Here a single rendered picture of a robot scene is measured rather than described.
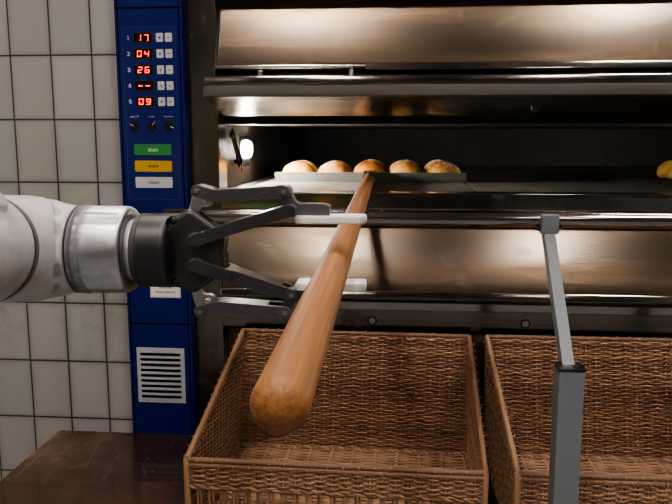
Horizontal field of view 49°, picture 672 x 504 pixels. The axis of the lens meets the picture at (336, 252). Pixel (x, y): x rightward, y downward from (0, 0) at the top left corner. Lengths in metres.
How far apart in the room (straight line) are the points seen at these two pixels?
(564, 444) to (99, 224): 0.81
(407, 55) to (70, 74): 0.80
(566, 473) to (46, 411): 1.32
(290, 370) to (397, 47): 1.41
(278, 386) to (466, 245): 1.44
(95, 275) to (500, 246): 1.20
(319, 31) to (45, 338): 1.02
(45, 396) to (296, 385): 1.72
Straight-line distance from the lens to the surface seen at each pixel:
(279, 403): 0.36
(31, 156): 1.95
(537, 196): 1.77
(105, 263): 0.75
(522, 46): 1.76
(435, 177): 2.14
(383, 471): 1.37
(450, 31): 1.76
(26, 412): 2.10
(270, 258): 1.79
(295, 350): 0.40
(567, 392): 1.23
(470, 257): 1.77
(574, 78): 1.64
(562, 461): 1.27
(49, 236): 0.76
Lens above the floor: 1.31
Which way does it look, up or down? 9 degrees down
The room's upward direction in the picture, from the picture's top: straight up
